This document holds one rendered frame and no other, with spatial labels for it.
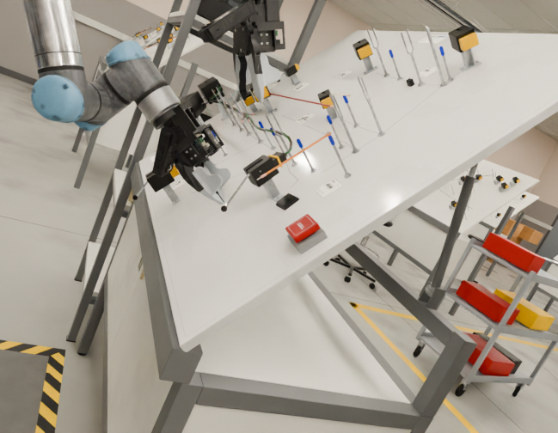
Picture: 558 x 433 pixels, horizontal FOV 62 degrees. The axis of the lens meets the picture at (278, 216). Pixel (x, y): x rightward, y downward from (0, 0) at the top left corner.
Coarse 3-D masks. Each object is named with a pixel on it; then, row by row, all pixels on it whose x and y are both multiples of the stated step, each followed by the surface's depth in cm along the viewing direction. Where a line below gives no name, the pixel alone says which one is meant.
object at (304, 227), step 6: (306, 216) 84; (294, 222) 84; (300, 222) 83; (306, 222) 82; (312, 222) 82; (288, 228) 84; (294, 228) 83; (300, 228) 82; (306, 228) 81; (312, 228) 80; (318, 228) 81; (294, 234) 81; (300, 234) 80; (306, 234) 80; (312, 234) 82; (294, 240) 81; (300, 240) 80
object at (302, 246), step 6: (318, 234) 81; (324, 234) 81; (306, 240) 81; (312, 240) 81; (318, 240) 81; (294, 246) 84; (300, 246) 81; (306, 246) 81; (312, 246) 81; (300, 252) 81
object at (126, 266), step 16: (128, 224) 177; (128, 240) 167; (128, 256) 158; (112, 272) 178; (128, 272) 149; (112, 288) 168; (128, 288) 142; (112, 304) 159; (128, 304) 136; (112, 320) 150; (112, 336) 143
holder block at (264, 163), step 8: (256, 160) 101; (264, 160) 99; (272, 160) 99; (248, 168) 99; (256, 168) 98; (264, 168) 98; (272, 168) 99; (248, 176) 100; (256, 176) 98; (272, 176) 100; (256, 184) 99
